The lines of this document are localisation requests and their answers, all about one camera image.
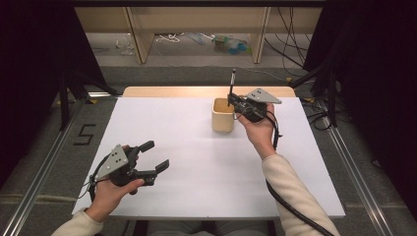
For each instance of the cream square pen holder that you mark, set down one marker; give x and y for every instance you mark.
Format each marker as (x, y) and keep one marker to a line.
(223, 121)

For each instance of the metal floor rail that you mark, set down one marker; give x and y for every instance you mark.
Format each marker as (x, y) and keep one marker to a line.
(39, 183)
(357, 177)

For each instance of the black pen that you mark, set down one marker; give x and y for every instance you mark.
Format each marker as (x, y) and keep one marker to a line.
(232, 80)

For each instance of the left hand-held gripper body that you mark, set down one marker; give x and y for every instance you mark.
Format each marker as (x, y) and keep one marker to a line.
(114, 162)

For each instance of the wooden shelf unit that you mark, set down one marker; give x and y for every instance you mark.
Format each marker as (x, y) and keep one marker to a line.
(203, 19)

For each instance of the person's lap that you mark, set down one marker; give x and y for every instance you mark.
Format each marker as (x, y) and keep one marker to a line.
(203, 228)

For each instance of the clear plastic wrapper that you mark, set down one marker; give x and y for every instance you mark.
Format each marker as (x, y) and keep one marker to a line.
(125, 46)

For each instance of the person's right hand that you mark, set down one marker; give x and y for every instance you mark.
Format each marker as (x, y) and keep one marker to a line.
(260, 136)

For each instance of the black curtain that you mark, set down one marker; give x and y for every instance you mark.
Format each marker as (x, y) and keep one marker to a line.
(377, 82)
(32, 65)

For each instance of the wooden table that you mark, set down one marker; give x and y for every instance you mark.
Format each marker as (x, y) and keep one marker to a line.
(170, 91)

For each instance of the white table cover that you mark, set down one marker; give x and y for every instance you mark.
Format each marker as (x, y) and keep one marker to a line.
(183, 147)

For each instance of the black tripod stand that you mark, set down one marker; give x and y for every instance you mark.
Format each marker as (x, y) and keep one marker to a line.
(331, 98)
(65, 98)

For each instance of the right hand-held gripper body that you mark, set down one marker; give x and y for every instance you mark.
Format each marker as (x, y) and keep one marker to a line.
(262, 96)

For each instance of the person's left hand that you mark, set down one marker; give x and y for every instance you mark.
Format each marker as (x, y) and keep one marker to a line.
(106, 196)

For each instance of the clear plastic bottles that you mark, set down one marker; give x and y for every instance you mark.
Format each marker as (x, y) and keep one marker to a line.
(231, 44)

